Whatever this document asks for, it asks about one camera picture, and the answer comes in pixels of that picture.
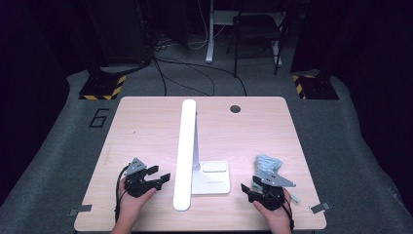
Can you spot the light green fluffy towel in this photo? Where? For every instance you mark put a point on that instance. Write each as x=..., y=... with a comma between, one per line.
x=268, y=164

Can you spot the black yellow striped base plate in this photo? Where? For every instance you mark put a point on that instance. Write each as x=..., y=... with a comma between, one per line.
x=102, y=87
x=316, y=87

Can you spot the dark cabinet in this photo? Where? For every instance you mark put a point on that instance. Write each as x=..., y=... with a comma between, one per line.
x=120, y=32

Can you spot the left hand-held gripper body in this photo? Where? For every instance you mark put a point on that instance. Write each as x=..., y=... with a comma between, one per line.
x=138, y=185

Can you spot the black folding chair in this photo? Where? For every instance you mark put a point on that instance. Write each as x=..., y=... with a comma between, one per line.
x=256, y=29

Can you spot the white desk lamp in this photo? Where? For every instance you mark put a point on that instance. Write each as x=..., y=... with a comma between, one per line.
x=185, y=146

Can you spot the grey tape strip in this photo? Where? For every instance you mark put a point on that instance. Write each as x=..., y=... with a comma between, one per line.
x=80, y=209
x=319, y=208

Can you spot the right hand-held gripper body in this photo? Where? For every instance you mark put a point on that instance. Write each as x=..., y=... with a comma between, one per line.
x=271, y=196

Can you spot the person's left hand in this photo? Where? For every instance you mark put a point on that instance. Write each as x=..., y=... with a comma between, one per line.
x=131, y=204

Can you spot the person's right hand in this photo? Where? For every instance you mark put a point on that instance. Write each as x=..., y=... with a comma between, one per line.
x=279, y=216

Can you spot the white metal desk frame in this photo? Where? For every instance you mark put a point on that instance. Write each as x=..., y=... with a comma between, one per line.
x=210, y=39

